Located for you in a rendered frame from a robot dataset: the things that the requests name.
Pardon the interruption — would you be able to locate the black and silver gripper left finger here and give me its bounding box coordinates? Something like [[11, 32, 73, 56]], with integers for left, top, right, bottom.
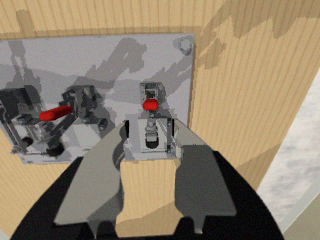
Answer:
[[10, 120, 129, 240]]

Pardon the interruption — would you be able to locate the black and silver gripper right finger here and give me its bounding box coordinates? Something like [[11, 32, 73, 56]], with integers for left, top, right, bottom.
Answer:
[[172, 118, 284, 240]]

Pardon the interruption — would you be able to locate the grey metal fixture plate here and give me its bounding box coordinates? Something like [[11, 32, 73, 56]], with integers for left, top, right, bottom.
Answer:
[[0, 33, 195, 161]]

